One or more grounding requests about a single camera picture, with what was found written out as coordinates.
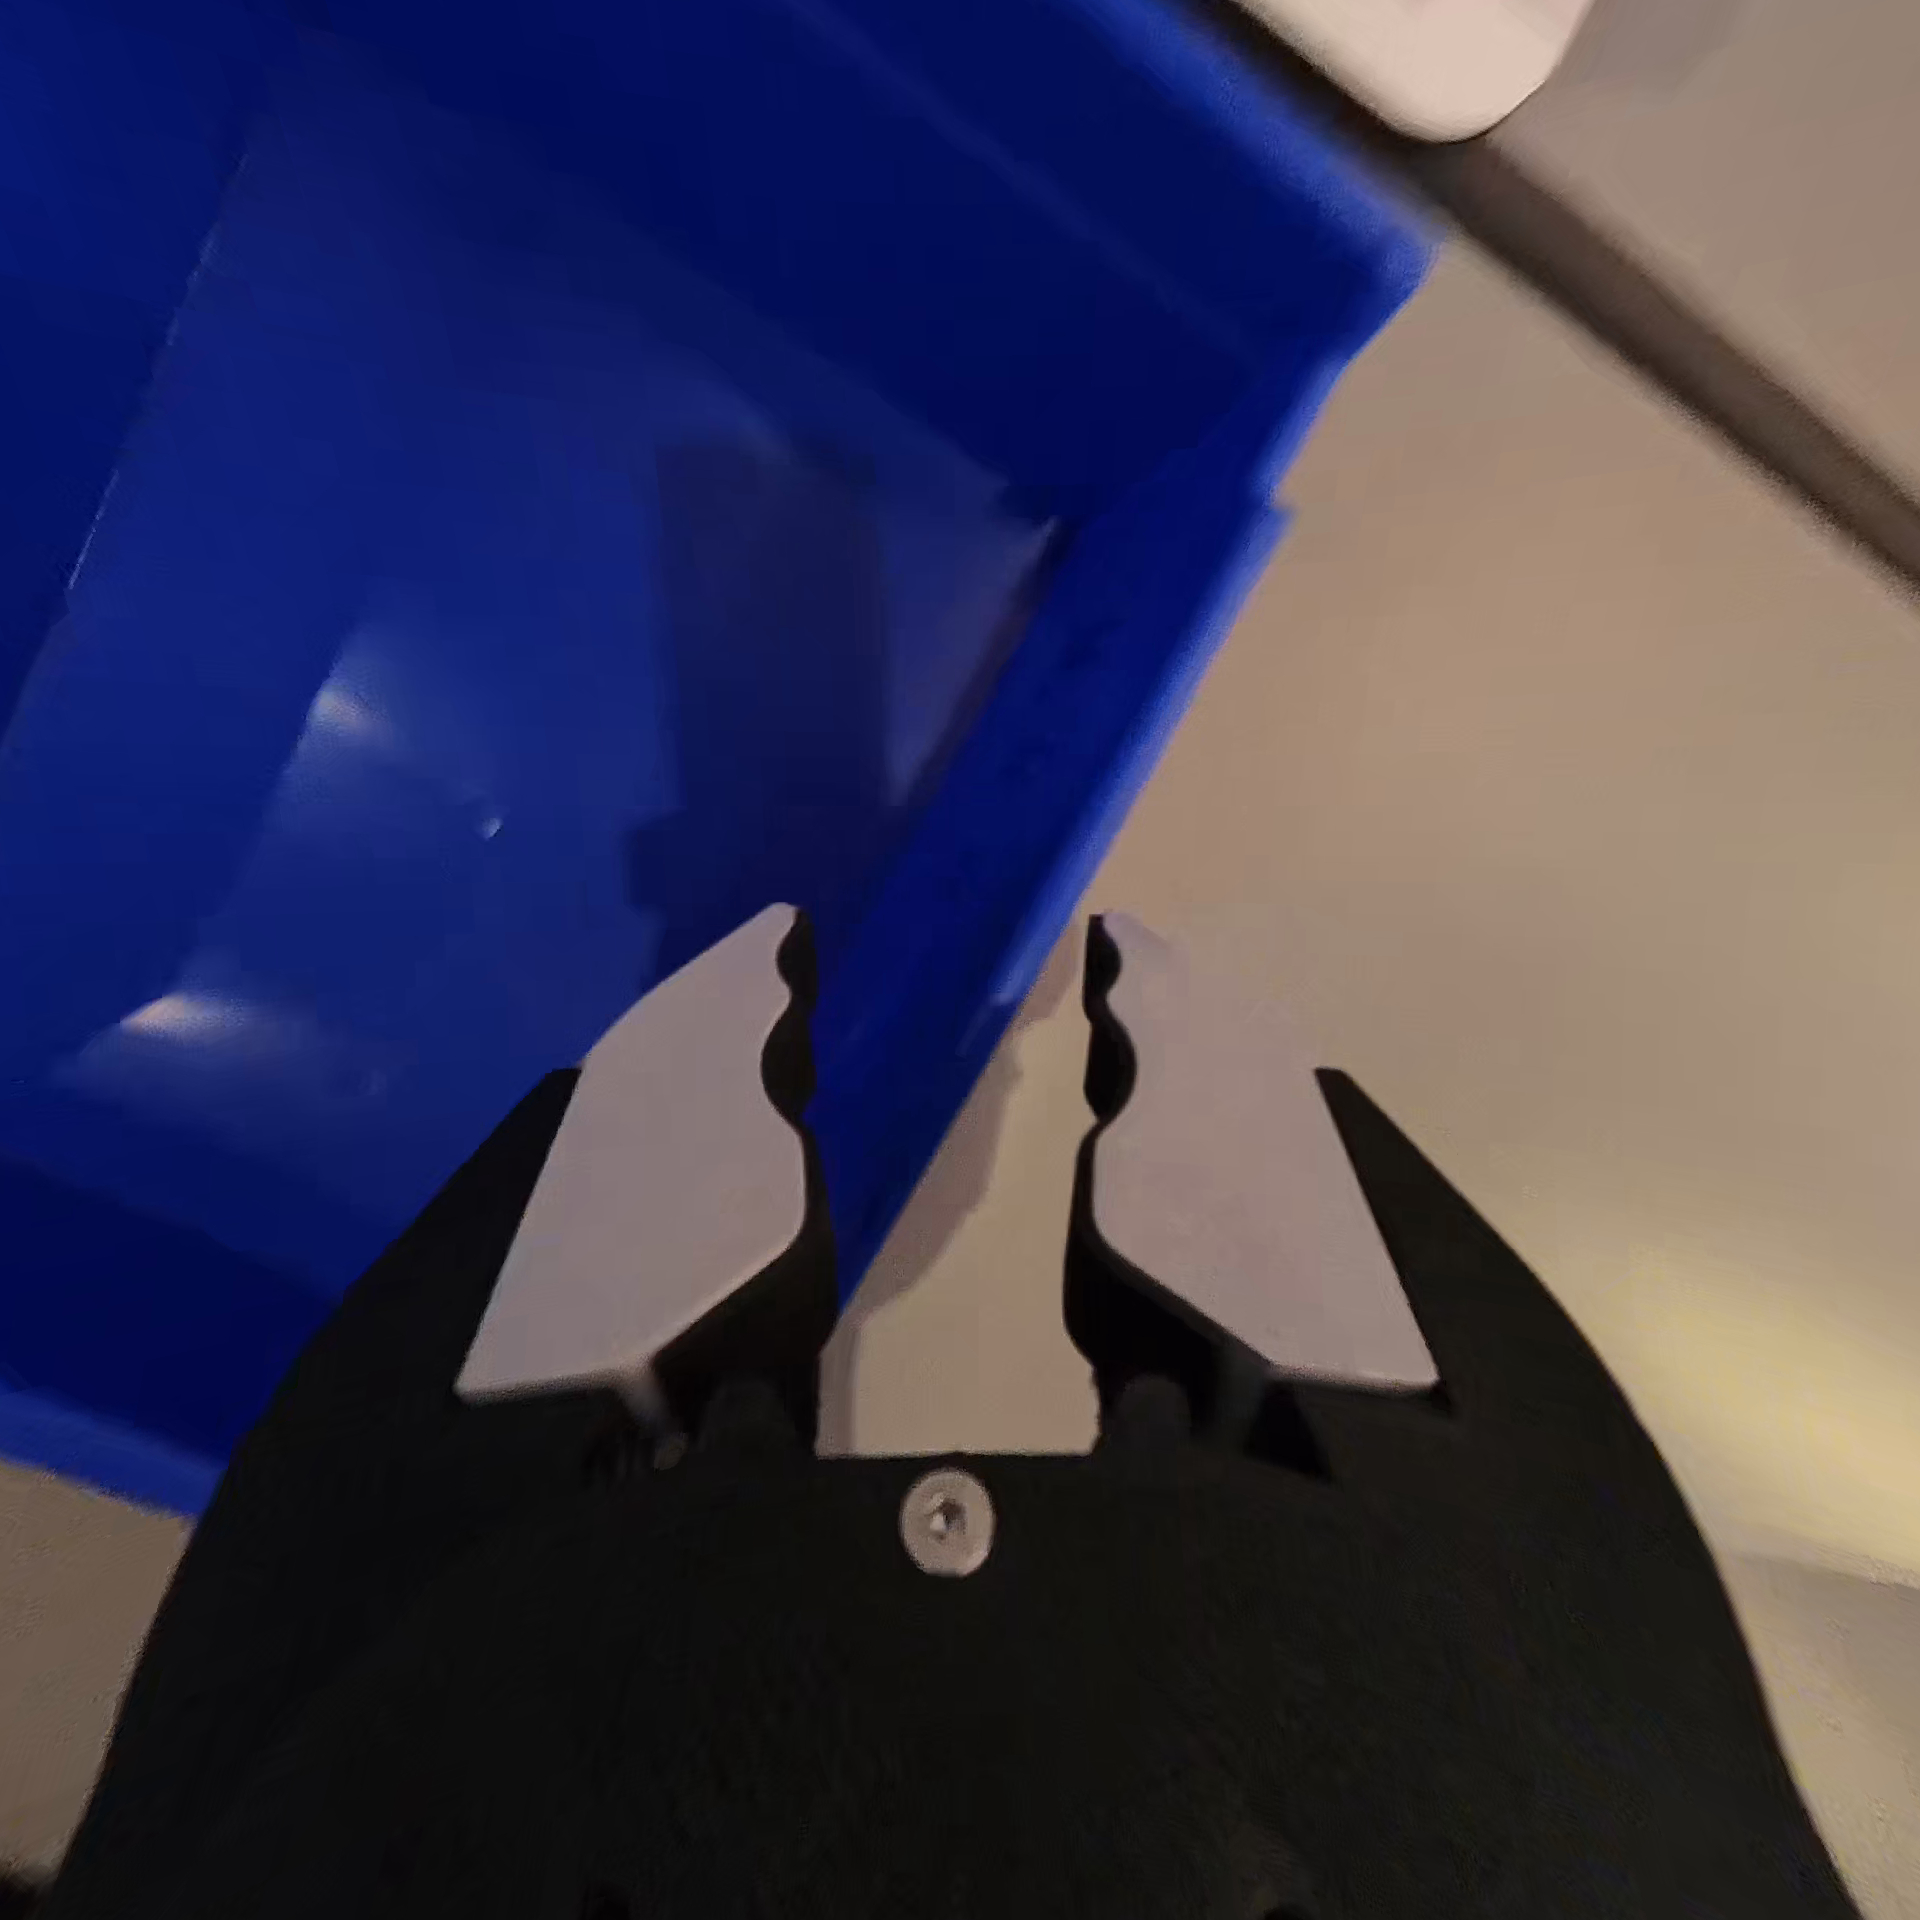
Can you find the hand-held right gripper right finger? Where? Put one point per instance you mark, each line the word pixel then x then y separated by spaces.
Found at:
pixel 1245 1200

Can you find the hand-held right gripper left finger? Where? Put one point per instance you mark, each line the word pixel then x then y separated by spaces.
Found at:
pixel 661 1200

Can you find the blue plastic bin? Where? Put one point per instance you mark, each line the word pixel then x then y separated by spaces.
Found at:
pixel 451 451

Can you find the black rubber strip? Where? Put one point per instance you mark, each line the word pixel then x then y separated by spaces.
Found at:
pixel 1724 390

